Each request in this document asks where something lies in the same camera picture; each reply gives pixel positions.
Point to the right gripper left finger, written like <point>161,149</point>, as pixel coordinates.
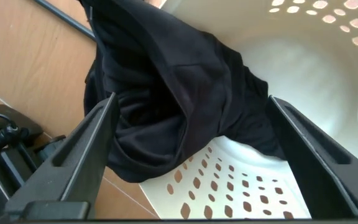
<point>73,174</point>

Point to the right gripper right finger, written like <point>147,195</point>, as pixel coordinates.
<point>328,180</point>

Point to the black garment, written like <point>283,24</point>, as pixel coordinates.
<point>166,93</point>

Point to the white laundry basket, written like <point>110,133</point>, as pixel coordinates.
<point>306,77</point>

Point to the black clothes rack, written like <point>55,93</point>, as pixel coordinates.
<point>67,20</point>

